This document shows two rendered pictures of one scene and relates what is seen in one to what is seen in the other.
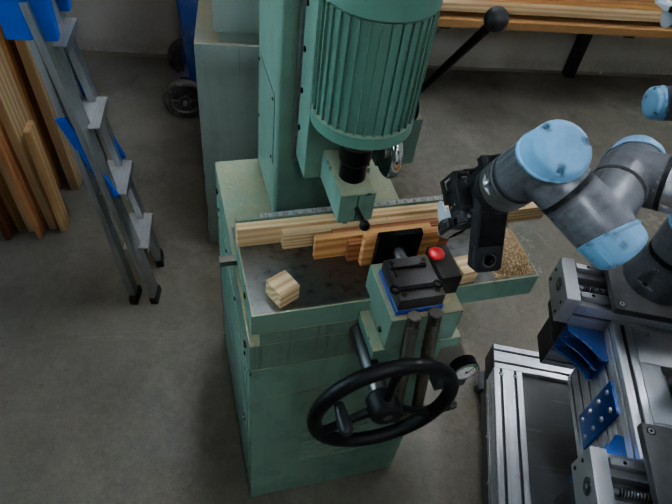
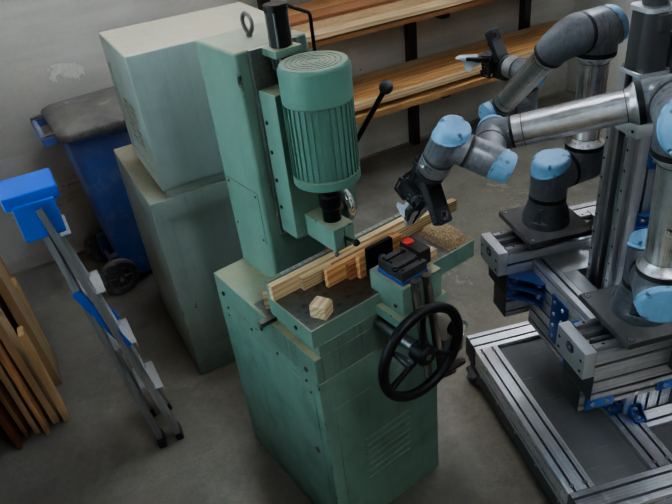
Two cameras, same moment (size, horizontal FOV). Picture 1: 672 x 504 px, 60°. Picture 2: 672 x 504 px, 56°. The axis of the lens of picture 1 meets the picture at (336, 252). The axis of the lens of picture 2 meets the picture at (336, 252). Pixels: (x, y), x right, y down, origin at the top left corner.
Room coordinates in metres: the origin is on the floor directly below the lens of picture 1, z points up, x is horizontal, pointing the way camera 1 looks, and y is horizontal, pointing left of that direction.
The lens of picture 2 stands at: (-0.60, 0.31, 1.94)
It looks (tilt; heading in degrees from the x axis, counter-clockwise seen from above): 33 degrees down; 348
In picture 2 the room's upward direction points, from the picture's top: 7 degrees counter-clockwise
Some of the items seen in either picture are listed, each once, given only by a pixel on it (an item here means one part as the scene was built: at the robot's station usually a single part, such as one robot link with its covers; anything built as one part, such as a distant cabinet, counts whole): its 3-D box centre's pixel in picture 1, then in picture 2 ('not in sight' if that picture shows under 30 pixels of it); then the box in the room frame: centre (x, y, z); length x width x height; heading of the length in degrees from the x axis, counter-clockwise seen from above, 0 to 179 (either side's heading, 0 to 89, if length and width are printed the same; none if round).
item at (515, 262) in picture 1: (504, 245); (443, 231); (0.89, -0.35, 0.92); 0.14 x 0.09 x 0.04; 21
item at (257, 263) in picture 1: (393, 282); (386, 282); (0.79, -0.12, 0.87); 0.61 x 0.30 x 0.06; 111
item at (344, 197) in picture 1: (347, 186); (330, 230); (0.87, 0.00, 1.03); 0.14 x 0.07 x 0.09; 21
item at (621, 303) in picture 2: not in sight; (643, 293); (0.47, -0.72, 0.87); 0.15 x 0.15 x 0.10
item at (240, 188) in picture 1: (321, 243); (319, 291); (0.97, 0.04, 0.76); 0.57 x 0.45 x 0.09; 21
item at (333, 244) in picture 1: (372, 240); (360, 260); (0.84, -0.07, 0.93); 0.24 x 0.01 x 0.06; 111
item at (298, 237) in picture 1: (419, 223); (383, 241); (0.92, -0.17, 0.92); 0.60 x 0.02 x 0.04; 111
